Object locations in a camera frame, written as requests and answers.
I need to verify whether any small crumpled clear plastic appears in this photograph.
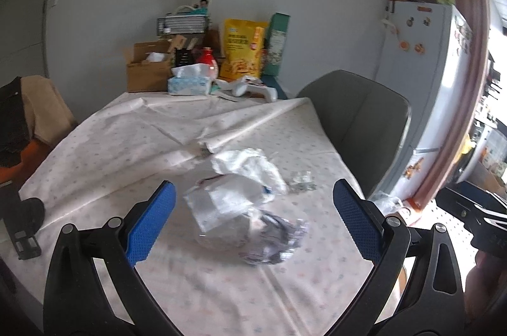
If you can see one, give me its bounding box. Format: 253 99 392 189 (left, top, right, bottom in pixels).
288 171 317 193

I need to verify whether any wire basket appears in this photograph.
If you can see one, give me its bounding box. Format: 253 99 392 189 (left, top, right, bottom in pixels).
157 14 209 36

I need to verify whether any white tissue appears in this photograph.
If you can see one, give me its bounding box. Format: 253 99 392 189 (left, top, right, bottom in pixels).
210 148 288 195

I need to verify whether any white handheld device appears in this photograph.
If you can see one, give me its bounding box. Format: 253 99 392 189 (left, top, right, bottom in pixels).
215 75 278 102

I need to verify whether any white plastic wrapper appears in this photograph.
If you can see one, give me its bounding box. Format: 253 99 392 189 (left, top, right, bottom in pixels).
183 174 274 233

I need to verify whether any white dotted tablecloth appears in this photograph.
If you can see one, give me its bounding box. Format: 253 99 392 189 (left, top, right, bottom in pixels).
1 95 372 335

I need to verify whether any brown cardboard box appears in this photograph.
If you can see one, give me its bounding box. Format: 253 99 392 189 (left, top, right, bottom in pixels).
124 35 187 93

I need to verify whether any red white bottle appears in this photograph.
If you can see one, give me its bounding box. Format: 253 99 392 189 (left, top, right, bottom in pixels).
198 47 219 79

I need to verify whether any light blue refrigerator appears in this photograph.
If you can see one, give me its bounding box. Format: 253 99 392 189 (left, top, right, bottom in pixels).
375 1 472 200

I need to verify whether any yellow snack bag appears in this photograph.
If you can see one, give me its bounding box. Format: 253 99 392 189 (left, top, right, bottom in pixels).
219 18 268 81

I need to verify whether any person right hand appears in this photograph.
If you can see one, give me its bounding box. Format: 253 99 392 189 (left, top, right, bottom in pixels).
464 250 506 322

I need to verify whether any blue tissue box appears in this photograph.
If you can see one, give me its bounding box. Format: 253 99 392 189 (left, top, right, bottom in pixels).
168 63 212 96

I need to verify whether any grey chair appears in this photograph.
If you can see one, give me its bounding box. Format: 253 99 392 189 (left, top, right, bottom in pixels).
297 70 412 198

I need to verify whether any clear foil wrapper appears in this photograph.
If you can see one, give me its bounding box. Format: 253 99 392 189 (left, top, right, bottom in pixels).
196 208 309 266

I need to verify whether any green tall box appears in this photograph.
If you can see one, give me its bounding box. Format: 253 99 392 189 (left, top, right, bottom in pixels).
262 12 291 77

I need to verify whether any pink curtain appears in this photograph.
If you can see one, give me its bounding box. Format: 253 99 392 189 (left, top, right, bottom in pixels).
409 0 491 211

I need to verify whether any tan chair with clothes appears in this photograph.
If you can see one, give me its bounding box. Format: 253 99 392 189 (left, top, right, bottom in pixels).
1 75 77 186

